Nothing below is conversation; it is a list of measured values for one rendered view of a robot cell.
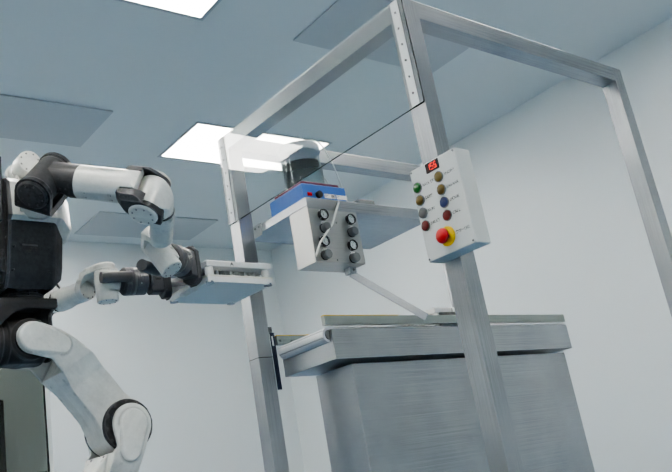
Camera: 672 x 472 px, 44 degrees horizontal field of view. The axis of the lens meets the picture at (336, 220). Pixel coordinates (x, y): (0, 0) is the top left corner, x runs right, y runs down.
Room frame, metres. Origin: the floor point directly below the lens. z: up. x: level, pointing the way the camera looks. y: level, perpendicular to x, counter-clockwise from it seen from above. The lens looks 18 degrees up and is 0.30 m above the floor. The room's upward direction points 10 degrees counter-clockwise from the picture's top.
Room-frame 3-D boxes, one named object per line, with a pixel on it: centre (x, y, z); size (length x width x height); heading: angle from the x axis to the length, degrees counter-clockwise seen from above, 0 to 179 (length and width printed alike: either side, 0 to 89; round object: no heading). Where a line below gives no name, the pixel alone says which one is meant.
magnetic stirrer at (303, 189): (2.84, 0.08, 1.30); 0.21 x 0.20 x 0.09; 42
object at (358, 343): (3.25, -0.31, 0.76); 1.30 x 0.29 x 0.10; 132
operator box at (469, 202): (2.09, -0.30, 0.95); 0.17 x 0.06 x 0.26; 42
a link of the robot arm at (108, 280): (2.45, 0.70, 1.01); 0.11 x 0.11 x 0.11; 35
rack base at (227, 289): (2.62, 0.41, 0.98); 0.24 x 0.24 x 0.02; 43
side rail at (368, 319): (3.14, -0.39, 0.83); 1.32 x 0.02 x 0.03; 132
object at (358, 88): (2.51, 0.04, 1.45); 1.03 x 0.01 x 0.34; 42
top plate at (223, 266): (2.62, 0.41, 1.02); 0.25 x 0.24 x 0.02; 43
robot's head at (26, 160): (2.18, 0.86, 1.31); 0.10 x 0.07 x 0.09; 43
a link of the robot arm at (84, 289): (2.46, 0.76, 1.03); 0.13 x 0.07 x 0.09; 62
